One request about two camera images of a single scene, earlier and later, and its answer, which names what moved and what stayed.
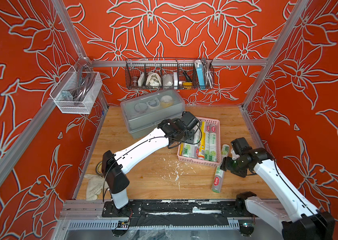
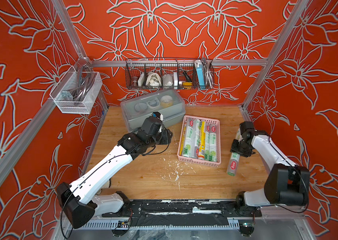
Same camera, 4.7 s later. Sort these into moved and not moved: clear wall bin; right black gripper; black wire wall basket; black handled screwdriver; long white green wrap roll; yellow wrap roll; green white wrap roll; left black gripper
Moved: left black gripper; long white green wrap roll; right black gripper
Not moved: clear wall bin; black handled screwdriver; yellow wrap roll; green white wrap roll; black wire wall basket
